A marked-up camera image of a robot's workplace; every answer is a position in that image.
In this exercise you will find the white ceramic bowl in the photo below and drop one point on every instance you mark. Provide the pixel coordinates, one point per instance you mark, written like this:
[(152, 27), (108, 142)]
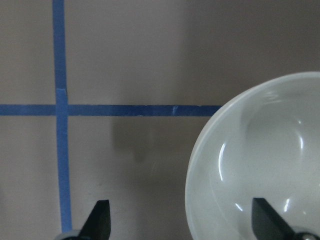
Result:
[(264, 143)]

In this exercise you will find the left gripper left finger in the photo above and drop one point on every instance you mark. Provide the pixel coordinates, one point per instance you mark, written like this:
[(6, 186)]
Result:
[(97, 225)]

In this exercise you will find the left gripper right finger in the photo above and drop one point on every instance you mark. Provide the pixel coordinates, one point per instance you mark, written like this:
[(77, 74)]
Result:
[(267, 224)]

